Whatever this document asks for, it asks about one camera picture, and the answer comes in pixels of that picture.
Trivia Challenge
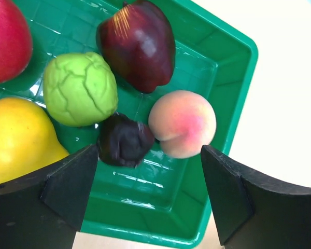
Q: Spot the bright red apple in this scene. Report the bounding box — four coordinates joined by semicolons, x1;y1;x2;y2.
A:
0;1;33;84

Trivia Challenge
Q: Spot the green plastic tray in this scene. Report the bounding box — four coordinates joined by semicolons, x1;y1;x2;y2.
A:
0;1;258;248

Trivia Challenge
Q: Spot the yellow pear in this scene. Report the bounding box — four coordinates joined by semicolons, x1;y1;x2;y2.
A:
0;97;69;184

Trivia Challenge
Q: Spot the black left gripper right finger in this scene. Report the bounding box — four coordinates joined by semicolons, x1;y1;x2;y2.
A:
201;145;311;248

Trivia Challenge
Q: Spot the dark purple mangosteen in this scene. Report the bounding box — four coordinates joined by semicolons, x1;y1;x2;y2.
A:
97;112;155;168

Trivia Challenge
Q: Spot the dark red apple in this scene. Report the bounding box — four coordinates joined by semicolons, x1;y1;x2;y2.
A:
95;1;176;93

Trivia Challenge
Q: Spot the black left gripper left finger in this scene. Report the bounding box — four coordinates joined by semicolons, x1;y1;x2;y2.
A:
0;145;98;249

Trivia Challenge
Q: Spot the light green wrinkled fruit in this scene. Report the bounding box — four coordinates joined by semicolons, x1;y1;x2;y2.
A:
43;51;119;127

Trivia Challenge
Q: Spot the peach fruit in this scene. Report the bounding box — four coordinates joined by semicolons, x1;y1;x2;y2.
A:
148;90;217;159

